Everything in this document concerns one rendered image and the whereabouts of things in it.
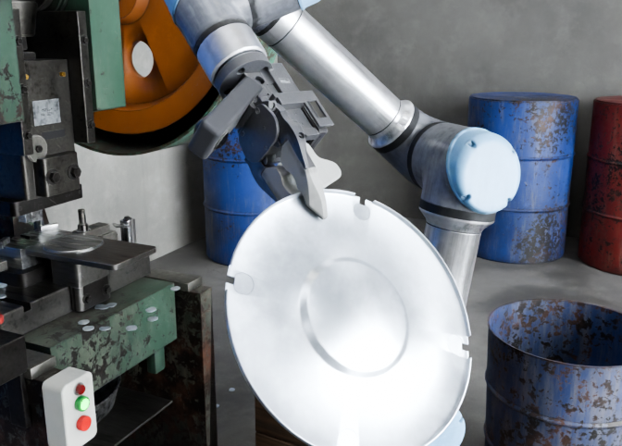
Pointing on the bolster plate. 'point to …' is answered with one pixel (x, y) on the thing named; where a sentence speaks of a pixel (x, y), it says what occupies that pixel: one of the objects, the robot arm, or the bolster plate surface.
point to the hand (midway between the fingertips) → (311, 213)
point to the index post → (128, 229)
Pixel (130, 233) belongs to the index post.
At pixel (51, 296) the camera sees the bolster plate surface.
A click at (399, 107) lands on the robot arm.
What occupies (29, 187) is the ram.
